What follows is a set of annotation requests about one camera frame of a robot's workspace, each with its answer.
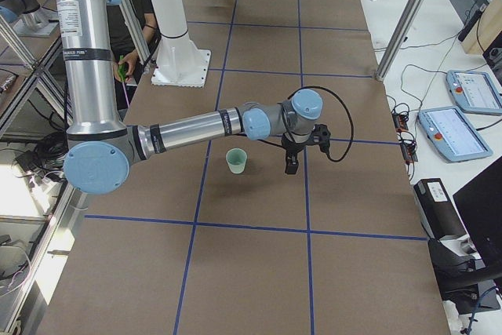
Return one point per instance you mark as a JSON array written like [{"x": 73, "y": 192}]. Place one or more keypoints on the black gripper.
[{"x": 292, "y": 147}]

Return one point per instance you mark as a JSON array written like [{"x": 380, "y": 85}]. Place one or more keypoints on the green plastic cup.
[{"x": 236, "y": 159}]

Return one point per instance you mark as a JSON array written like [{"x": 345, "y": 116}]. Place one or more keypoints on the black box with label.
[{"x": 438, "y": 214}]

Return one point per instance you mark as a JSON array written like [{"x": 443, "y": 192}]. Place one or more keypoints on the near blue teach pendant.
[{"x": 452, "y": 134}]

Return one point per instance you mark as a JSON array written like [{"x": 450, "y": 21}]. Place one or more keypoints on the blue teach pendant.
[
  {"x": 452, "y": 134},
  {"x": 474, "y": 92}
]

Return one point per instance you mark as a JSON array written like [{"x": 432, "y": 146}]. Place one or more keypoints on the far blue teach pendant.
[{"x": 474, "y": 92}]

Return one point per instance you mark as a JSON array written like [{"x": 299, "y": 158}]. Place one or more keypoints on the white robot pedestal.
[{"x": 179, "y": 62}]

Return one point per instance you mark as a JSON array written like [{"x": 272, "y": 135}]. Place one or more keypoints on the aluminium frame post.
[{"x": 404, "y": 24}]

